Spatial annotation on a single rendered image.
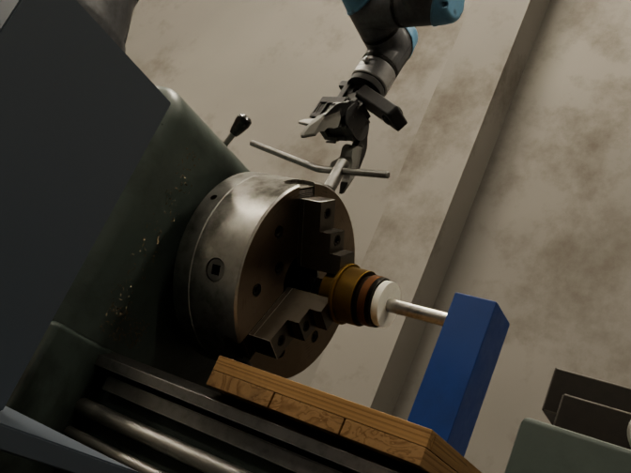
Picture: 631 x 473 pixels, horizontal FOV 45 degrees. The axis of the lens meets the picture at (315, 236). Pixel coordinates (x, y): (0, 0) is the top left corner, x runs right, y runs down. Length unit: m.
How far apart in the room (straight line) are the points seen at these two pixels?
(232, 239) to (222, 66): 3.95
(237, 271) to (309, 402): 0.25
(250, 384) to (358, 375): 2.33
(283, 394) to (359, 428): 0.11
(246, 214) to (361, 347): 2.24
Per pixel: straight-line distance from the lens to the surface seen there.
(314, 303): 1.12
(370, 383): 3.23
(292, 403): 0.91
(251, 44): 5.00
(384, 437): 0.85
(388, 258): 3.43
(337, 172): 1.29
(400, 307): 1.09
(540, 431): 0.68
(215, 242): 1.10
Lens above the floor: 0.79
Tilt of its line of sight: 18 degrees up
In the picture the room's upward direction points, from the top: 24 degrees clockwise
